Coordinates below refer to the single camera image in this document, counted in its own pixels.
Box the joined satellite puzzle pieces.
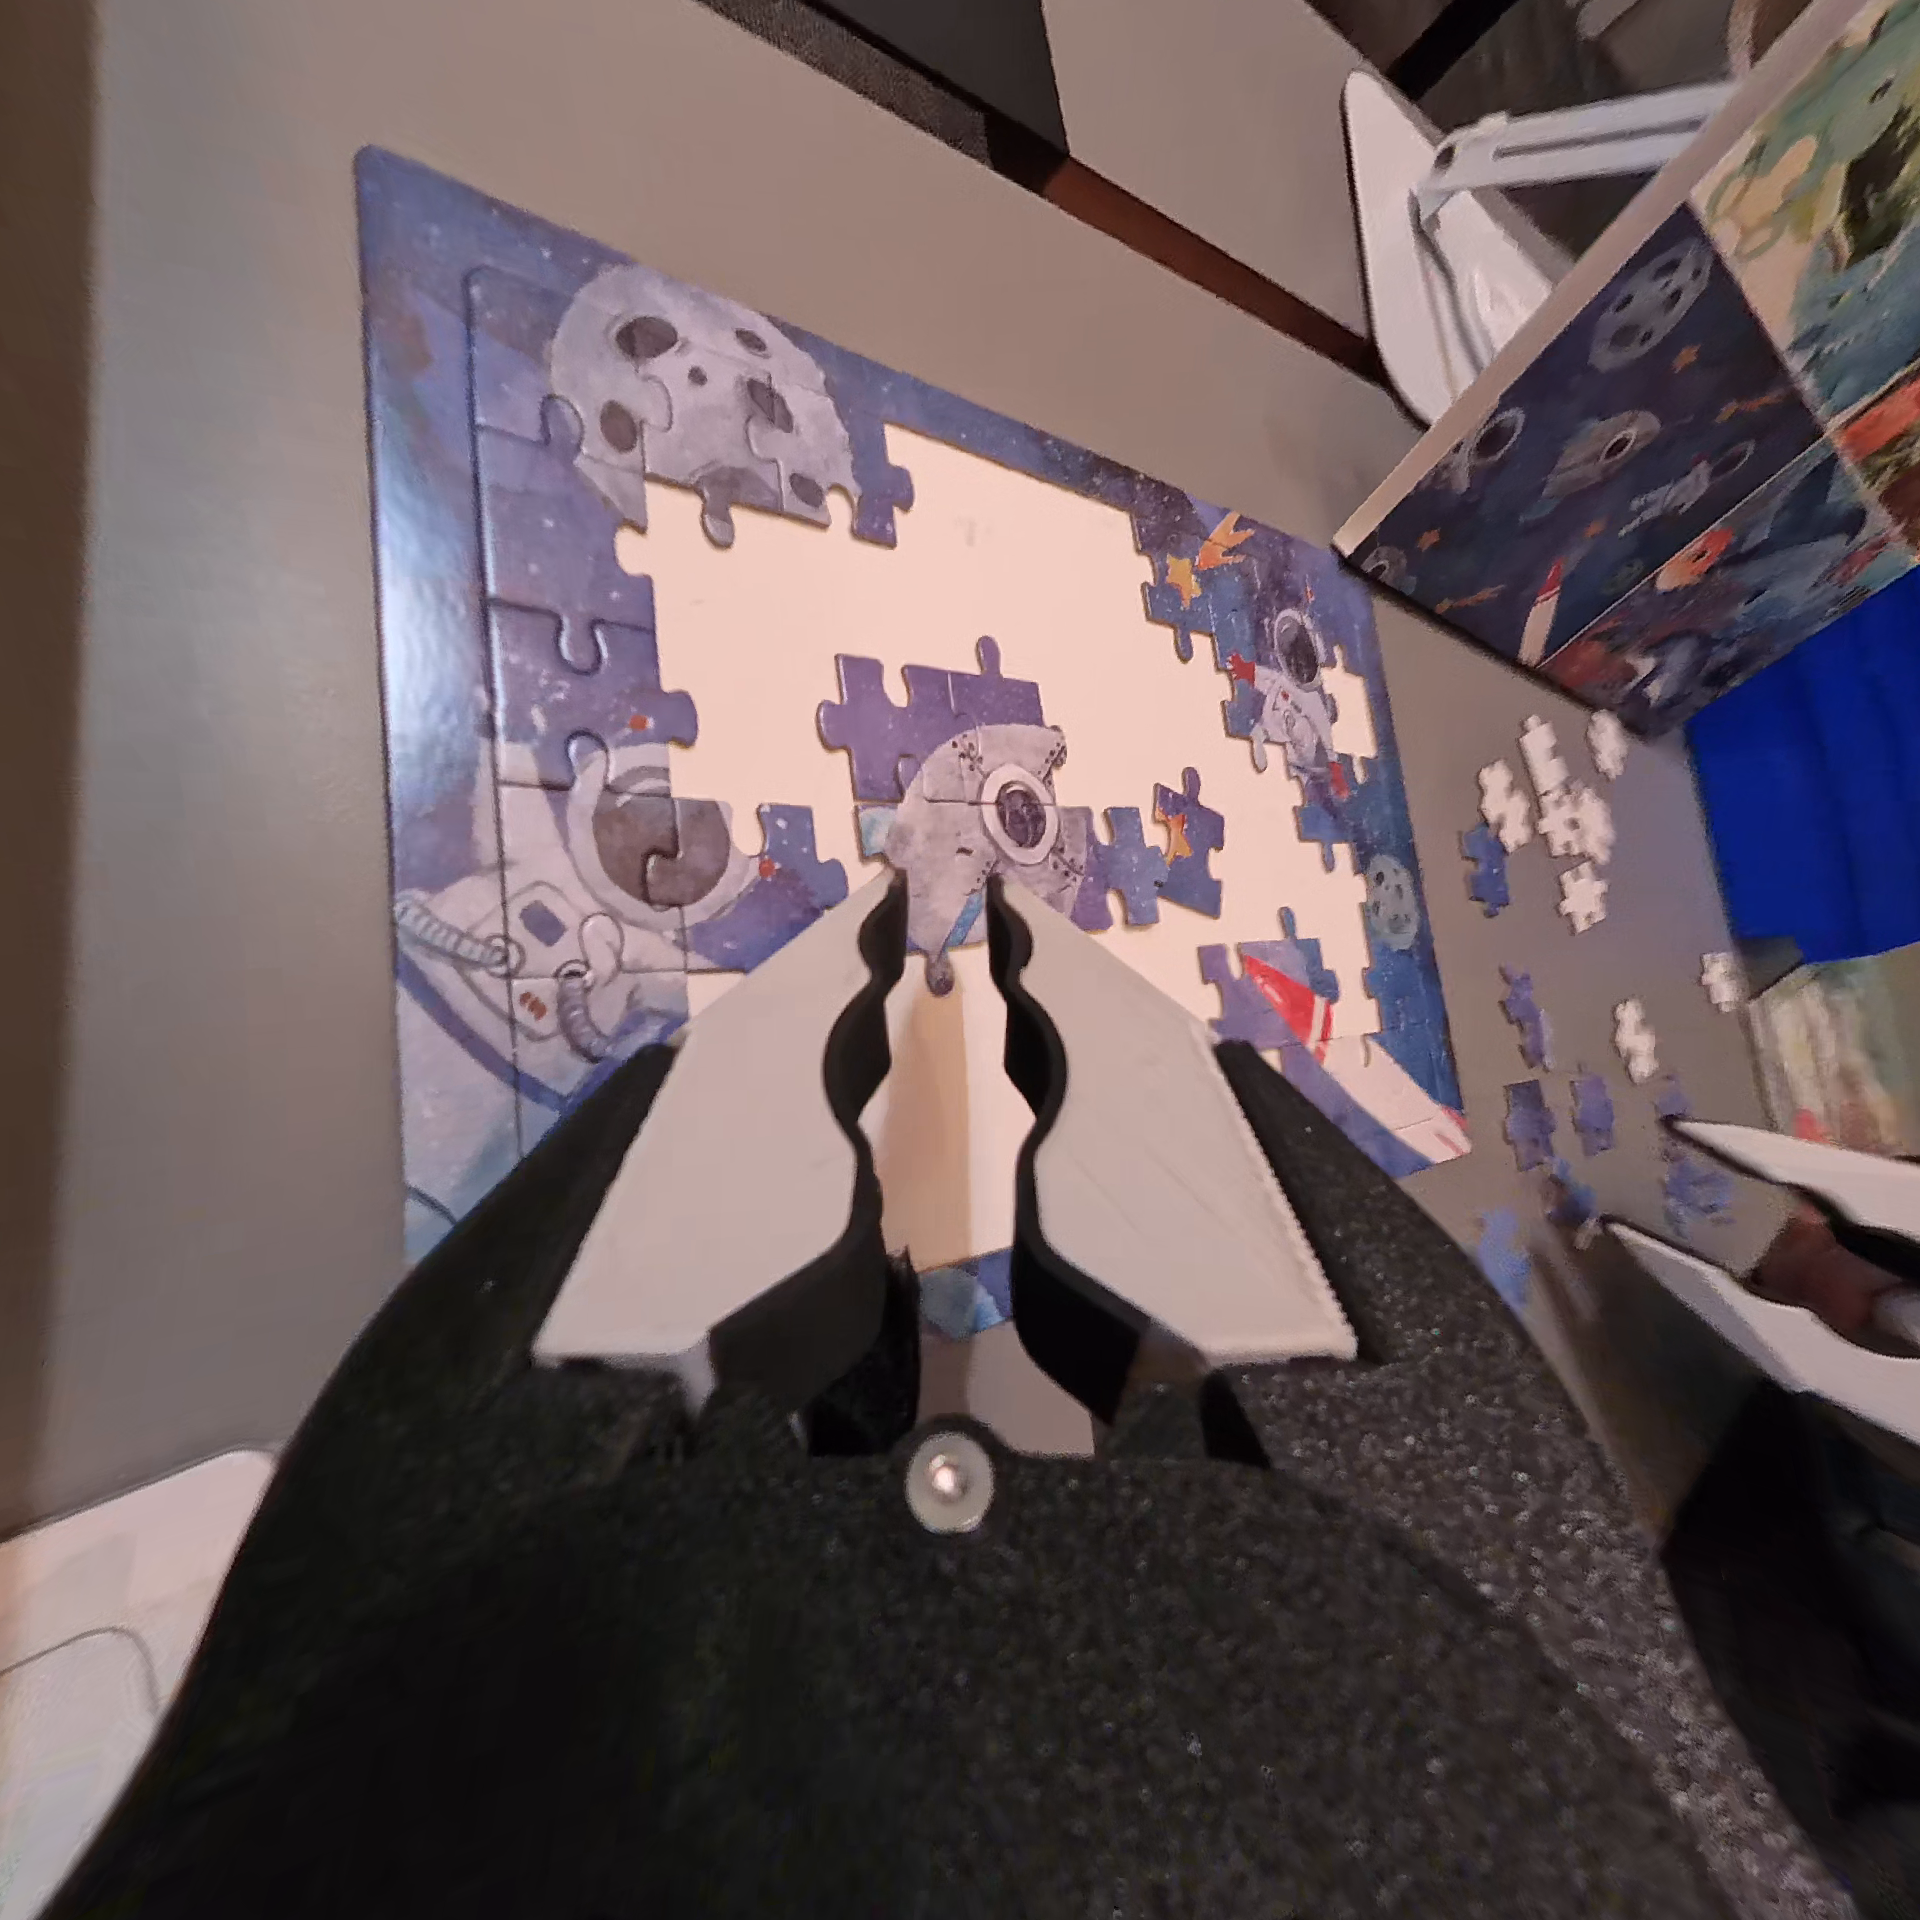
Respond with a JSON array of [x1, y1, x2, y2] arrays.
[[817, 636, 1104, 995]]

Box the striped print puzzle board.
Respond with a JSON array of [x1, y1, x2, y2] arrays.
[[1747, 959, 1920, 1164]]

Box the adjoining grey desk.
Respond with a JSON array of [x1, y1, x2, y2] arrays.
[[1038, 0, 1451, 340]]

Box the pile of loose puzzle pieces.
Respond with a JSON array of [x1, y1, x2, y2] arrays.
[[1463, 711, 1750, 1314]]

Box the purple starry puzzle piece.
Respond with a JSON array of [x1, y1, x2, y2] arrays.
[[1073, 806, 1177, 931]]

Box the purple helmet-part puzzle piece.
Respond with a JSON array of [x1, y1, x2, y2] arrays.
[[735, 801, 855, 961]]

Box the black rounded panel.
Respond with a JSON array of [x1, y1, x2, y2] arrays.
[[697, 0, 1071, 169]]

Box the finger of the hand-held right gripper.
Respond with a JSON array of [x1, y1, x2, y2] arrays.
[[1665, 1115, 1920, 1241], [1605, 1221, 1920, 1441]]

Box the blue plastic bin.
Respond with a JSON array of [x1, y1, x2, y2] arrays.
[[1687, 614, 1920, 961]]

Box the space puzzle board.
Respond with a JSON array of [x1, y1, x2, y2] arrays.
[[353, 141, 1473, 1277]]

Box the person's right hand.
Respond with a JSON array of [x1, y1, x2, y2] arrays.
[[1753, 1211, 1920, 1329]]

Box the printed puzzle box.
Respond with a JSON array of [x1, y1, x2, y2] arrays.
[[1335, 0, 1920, 738]]

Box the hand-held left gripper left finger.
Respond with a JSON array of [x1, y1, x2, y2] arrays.
[[533, 865, 911, 1412]]

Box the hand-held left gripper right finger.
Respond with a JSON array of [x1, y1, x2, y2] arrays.
[[982, 873, 1361, 1419]]

